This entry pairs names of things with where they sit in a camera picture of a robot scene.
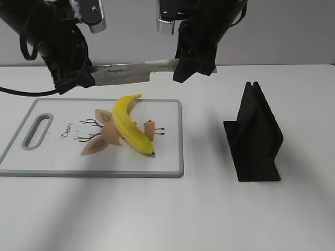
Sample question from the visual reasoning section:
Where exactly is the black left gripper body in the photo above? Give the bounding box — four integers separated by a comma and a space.
39, 22, 92, 78

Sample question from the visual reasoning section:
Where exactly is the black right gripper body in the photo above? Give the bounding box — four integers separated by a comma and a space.
175, 19, 217, 68

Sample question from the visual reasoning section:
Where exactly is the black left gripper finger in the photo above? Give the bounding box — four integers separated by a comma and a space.
53, 76, 78, 95
75, 69, 96, 88

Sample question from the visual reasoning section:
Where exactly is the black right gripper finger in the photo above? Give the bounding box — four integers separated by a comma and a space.
173, 58, 216, 83

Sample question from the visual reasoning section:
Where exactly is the white-handled kitchen knife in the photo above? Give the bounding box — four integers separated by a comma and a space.
87, 58, 218, 86

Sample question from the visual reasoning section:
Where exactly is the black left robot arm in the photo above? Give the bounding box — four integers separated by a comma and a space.
1, 1, 96, 97

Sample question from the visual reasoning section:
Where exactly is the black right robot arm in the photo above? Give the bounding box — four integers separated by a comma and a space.
173, 1, 247, 83

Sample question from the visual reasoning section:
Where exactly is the yellow plastic banana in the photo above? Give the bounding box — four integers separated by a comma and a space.
112, 94, 155, 155

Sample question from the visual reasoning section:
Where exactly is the white grey-rimmed cutting board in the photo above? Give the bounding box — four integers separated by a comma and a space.
1, 98, 184, 178

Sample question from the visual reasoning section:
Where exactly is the black knife stand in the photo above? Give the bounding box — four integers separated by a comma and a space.
223, 82, 284, 182

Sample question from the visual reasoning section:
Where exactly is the black cable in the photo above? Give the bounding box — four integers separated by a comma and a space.
0, 86, 59, 96

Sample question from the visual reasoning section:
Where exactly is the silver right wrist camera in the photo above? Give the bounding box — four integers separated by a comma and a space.
156, 0, 183, 36

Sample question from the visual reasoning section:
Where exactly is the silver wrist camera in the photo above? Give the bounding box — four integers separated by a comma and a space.
156, 0, 183, 36
69, 0, 107, 33

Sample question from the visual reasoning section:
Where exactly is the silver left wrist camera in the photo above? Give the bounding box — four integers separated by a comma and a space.
69, 0, 107, 33

